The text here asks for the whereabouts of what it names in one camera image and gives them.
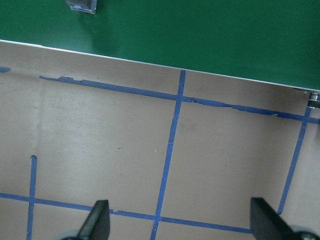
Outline red mushroom push button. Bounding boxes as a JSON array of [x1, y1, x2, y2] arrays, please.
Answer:
[[65, 0, 97, 14]]

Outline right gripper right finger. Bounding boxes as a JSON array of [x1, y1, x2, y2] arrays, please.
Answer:
[[249, 197, 320, 240]]

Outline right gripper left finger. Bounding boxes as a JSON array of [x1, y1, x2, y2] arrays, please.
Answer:
[[75, 200, 111, 240]]

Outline green conveyor belt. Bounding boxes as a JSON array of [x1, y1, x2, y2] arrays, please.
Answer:
[[0, 0, 320, 108]]

